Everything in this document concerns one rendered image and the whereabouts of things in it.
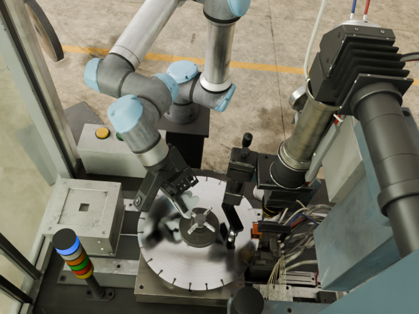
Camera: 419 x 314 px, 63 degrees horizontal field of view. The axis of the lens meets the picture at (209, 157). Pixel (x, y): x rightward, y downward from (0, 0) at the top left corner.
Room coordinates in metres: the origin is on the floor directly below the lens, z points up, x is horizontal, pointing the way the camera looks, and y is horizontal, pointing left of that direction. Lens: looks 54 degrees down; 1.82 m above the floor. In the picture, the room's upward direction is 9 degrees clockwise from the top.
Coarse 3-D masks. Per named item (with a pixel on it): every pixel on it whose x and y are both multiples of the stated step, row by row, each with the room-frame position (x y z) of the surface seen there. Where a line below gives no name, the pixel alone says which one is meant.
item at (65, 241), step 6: (66, 228) 0.26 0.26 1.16; (54, 234) 0.24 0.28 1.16; (60, 234) 0.24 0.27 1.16; (66, 234) 0.24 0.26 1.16; (72, 234) 0.25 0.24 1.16; (54, 240) 0.23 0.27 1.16; (60, 240) 0.23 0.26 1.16; (66, 240) 0.23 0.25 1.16; (72, 240) 0.23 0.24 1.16; (78, 240) 0.24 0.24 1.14; (54, 246) 0.22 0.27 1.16; (60, 246) 0.22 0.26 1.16; (66, 246) 0.22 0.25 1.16; (72, 246) 0.22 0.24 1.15; (78, 246) 0.23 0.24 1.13; (60, 252) 0.21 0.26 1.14; (66, 252) 0.21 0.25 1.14; (72, 252) 0.22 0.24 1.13
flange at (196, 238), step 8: (200, 208) 0.45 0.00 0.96; (192, 216) 0.42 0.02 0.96; (208, 216) 0.43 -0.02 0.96; (184, 224) 0.39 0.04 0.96; (192, 224) 0.39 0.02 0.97; (216, 224) 0.41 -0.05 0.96; (184, 232) 0.37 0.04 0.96; (192, 232) 0.37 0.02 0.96; (200, 232) 0.37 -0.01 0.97; (208, 232) 0.38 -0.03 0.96; (216, 232) 0.38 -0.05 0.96; (192, 240) 0.35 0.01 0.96; (200, 240) 0.35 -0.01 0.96; (208, 240) 0.36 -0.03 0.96
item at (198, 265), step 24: (192, 192) 0.50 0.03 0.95; (216, 192) 0.51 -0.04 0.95; (144, 216) 0.40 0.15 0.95; (168, 216) 0.41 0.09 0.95; (216, 216) 0.44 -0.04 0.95; (240, 216) 0.45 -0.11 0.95; (144, 240) 0.34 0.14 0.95; (168, 240) 0.35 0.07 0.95; (216, 240) 0.37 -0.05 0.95; (240, 240) 0.38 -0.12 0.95; (168, 264) 0.28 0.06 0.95; (192, 264) 0.29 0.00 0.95; (216, 264) 0.30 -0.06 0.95; (240, 264) 0.31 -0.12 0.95; (192, 288) 0.23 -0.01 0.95
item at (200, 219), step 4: (208, 208) 0.43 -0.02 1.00; (212, 208) 0.43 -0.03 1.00; (192, 212) 0.41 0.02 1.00; (204, 212) 0.42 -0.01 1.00; (208, 212) 0.42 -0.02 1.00; (196, 216) 0.40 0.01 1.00; (200, 216) 0.40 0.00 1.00; (204, 216) 0.40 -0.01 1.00; (196, 220) 0.39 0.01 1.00; (200, 220) 0.39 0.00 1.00; (204, 220) 0.39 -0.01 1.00; (196, 224) 0.38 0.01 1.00; (200, 224) 0.38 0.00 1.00; (204, 224) 0.38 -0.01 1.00; (208, 224) 0.38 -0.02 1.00; (192, 228) 0.37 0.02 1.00; (208, 228) 0.38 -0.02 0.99; (212, 228) 0.38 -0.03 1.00; (188, 232) 0.36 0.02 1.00
